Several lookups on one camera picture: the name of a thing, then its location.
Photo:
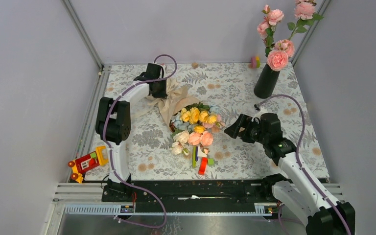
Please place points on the pink yellow green toy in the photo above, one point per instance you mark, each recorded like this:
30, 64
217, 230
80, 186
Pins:
254, 62

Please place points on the colourful flower bouquet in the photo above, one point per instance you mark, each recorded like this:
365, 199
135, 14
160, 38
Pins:
190, 121

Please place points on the pink rose stems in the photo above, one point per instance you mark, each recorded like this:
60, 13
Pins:
279, 47

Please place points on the small brown object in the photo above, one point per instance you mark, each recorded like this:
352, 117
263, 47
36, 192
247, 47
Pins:
194, 65

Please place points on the red toy block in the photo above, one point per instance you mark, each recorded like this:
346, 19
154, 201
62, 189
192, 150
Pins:
203, 165

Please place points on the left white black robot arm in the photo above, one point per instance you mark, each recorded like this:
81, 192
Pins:
113, 124

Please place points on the green long toy block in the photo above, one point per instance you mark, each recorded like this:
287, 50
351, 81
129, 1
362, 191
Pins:
194, 157

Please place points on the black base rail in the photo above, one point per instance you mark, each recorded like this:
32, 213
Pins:
191, 196

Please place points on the black vase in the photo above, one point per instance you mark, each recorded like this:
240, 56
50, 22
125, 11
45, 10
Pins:
266, 82

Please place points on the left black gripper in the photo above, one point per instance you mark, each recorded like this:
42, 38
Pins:
163, 93

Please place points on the floral patterned table mat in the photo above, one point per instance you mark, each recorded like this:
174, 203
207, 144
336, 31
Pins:
229, 86

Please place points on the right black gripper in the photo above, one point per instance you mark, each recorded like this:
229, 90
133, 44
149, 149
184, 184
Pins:
244, 121

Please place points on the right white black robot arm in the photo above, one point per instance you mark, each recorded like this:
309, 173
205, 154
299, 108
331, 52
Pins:
297, 188

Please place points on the red yellow toy truck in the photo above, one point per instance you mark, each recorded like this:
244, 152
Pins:
87, 162

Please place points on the white purple toy block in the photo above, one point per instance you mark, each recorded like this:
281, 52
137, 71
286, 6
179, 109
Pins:
200, 153

